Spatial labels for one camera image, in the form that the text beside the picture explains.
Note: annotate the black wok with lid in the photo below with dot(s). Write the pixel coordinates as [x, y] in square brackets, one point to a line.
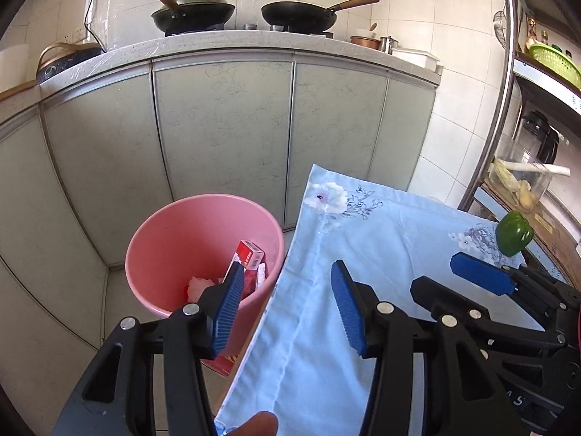
[193, 11]

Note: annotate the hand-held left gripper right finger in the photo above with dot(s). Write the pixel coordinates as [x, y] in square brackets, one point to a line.
[347, 309]

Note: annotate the hanging metal strainer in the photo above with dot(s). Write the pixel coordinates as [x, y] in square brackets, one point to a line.
[500, 29]

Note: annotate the gas stove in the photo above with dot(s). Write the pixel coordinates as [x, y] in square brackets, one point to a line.
[245, 31]

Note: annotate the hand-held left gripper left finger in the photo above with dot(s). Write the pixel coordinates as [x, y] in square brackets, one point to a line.
[229, 309]

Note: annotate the grey kitchen cabinet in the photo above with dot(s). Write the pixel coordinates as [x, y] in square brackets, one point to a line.
[218, 122]

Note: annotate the metal shelf rack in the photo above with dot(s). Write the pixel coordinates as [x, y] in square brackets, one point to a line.
[508, 100]

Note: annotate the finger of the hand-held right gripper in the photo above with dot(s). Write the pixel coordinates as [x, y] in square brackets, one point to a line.
[431, 293]
[481, 275]

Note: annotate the copper bowl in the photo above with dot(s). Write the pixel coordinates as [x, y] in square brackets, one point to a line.
[364, 42]

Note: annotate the white bowl with wooden spoon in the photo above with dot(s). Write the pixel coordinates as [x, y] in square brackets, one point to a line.
[365, 32]

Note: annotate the red cardboard box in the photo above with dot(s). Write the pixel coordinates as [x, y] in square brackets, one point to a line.
[248, 254]

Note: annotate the clear container with vegetables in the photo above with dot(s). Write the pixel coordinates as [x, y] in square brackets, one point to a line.
[517, 186]

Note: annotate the leek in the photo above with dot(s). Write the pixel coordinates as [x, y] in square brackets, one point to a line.
[544, 169]

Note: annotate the white plastic container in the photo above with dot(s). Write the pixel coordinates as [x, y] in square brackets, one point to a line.
[415, 58]

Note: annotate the light blue floral cloth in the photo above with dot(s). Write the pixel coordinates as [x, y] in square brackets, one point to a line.
[308, 349]

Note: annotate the red plastic stool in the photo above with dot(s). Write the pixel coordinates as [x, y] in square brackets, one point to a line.
[222, 365]

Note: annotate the dark electric cooker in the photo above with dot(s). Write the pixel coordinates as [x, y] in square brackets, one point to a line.
[68, 61]

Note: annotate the black blender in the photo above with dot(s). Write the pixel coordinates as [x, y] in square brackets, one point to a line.
[538, 136]

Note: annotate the pink plastic bucket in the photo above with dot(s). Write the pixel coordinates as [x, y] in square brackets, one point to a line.
[172, 236]

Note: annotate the metal cup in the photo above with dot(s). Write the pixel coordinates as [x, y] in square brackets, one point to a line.
[389, 45]

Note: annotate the green bell pepper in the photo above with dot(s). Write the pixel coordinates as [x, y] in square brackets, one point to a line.
[514, 234]

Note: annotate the green plastic basket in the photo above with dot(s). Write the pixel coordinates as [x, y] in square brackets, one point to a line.
[556, 63]

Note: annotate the glass bottle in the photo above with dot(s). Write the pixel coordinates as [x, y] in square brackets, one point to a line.
[531, 34]

